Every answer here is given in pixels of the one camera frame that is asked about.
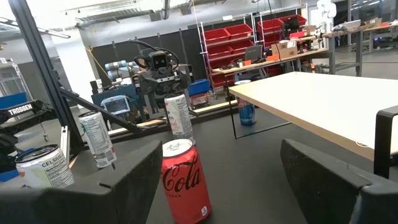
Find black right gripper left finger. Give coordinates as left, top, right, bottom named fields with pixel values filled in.
left=0, top=139, right=164, bottom=224

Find wooden workbench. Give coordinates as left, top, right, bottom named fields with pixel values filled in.
left=323, top=22, right=398, bottom=77
left=213, top=48, right=335, bottom=94

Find blue Red Bull can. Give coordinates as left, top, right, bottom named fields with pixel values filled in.
left=234, top=79, right=257, bottom=127

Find blue plastic bin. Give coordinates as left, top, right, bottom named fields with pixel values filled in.
left=0, top=92, right=28, bottom=110
left=188, top=78, right=211, bottom=96

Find red Coca-Cola can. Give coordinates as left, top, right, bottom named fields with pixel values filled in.
left=160, top=138, right=213, bottom=224

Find dark grey laptop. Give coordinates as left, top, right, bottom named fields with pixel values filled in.
left=244, top=45, right=264, bottom=62

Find white wire storage rack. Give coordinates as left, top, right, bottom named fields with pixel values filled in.
left=198, top=14, right=259, bottom=98
left=253, top=4, right=309, bottom=77

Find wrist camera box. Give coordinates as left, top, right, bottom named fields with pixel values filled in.
left=148, top=50, right=171, bottom=72

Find black room divider panel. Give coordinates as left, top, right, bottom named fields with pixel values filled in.
left=91, top=26, right=206, bottom=82

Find cardboard box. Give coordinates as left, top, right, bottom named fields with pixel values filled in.
left=271, top=40, right=299, bottom=60

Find black table mat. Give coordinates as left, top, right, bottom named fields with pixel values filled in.
left=68, top=107, right=377, bottom=224

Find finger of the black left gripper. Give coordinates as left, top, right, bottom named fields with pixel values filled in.
left=144, top=91, right=166, bottom=119
left=182, top=88, right=193, bottom=110

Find red plastic storage bin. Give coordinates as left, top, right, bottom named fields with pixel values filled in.
left=206, top=45, right=233, bottom=60
left=279, top=14, right=308, bottom=27
left=224, top=24, right=254, bottom=40
left=210, top=73, right=234, bottom=88
left=229, top=39, right=255, bottom=54
left=257, top=18, right=284, bottom=35
left=203, top=28, right=231, bottom=44

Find grey wire shelving rack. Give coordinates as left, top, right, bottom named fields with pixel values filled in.
left=0, top=57, right=34, bottom=100

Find black frame post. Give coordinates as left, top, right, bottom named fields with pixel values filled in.
left=7, top=0, right=86, bottom=155

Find Celsius can pineapple print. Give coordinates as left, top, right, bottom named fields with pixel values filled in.
left=14, top=144, right=75, bottom=190

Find light wooden table board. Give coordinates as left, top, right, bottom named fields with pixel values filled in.
left=107, top=100, right=239, bottom=138

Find yellow hanging cable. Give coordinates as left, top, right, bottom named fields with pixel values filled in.
left=84, top=46, right=113, bottom=82

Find silver metal bracket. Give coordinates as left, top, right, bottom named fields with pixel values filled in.
left=60, top=125, right=72, bottom=163

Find white Celsius can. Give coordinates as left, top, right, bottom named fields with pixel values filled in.
left=77, top=110, right=118, bottom=169

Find wooden shelf black metal legs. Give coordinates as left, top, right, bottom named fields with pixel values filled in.
left=228, top=71, right=398, bottom=180

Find white framed screen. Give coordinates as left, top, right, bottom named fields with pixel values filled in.
left=101, top=95, right=131, bottom=115

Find silver Celsius can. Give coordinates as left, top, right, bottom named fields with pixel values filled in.
left=164, top=93, right=196, bottom=146

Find red crate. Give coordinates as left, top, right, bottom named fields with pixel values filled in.
left=189, top=93, right=210, bottom=108

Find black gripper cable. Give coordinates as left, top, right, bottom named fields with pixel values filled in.
left=126, top=39, right=181, bottom=71

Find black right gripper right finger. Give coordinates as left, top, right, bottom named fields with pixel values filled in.
left=279, top=138, right=398, bottom=224

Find black frame brace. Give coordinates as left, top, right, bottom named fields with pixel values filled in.
left=58, top=88, right=146, bottom=135

